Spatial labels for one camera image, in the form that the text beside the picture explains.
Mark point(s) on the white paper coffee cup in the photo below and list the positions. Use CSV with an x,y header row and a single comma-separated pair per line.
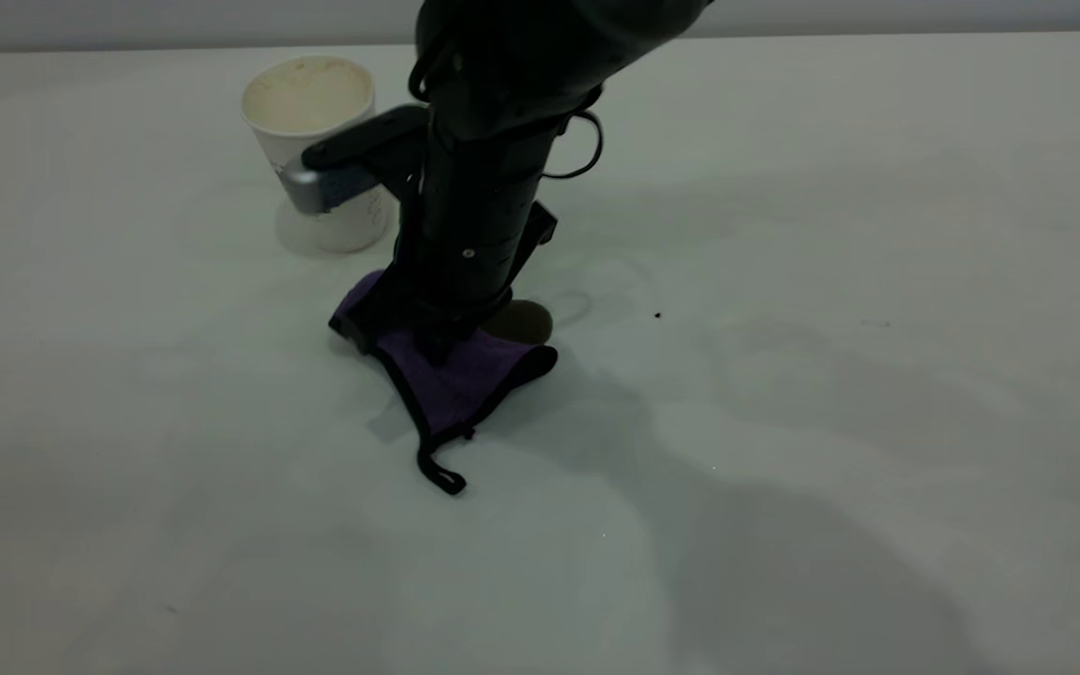
x,y
306,98

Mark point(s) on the dark brown coffee spill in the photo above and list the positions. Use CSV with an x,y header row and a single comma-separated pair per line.
x,y
523,322

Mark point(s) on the purple cloth with black trim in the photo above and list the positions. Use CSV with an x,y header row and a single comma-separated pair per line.
x,y
456,380

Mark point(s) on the grey and black wrist camera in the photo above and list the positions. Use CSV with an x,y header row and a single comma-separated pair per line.
x,y
343,169

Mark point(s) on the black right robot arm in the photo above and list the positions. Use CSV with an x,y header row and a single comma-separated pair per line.
x,y
521,56

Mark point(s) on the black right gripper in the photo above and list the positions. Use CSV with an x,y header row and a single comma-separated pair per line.
x,y
474,225

